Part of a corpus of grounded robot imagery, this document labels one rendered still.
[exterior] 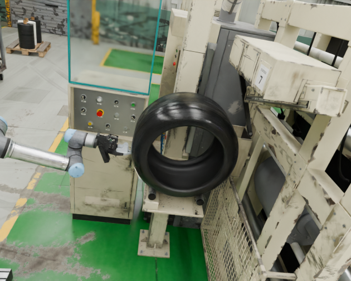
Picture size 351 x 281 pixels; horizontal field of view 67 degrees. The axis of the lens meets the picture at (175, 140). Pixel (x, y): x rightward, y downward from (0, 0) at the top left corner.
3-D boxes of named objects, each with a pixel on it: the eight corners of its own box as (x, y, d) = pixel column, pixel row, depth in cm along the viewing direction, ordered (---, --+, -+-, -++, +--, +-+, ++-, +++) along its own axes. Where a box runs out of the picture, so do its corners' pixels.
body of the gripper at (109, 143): (117, 143, 139) (94, 137, 137) (114, 155, 143) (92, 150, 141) (120, 135, 146) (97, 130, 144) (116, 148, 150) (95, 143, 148)
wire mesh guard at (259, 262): (200, 226, 218) (222, 155, 184) (202, 226, 218) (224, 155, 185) (219, 357, 139) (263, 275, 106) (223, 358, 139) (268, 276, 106)
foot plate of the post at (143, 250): (140, 229, 241) (140, 227, 239) (169, 232, 244) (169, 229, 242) (137, 255, 218) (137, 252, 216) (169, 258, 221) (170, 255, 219)
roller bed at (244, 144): (214, 159, 198) (224, 123, 183) (233, 161, 199) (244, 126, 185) (218, 174, 180) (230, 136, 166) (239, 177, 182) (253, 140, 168)
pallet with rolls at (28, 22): (19, 43, 731) (16, 13, 694) (50, 47, 754) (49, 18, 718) (6, 53, 631) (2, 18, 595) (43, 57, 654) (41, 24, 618)
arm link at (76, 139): (67, 139, 146) (68, 125, 142) (87, 143, 148) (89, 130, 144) (62, 145, 139) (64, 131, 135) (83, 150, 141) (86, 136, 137)
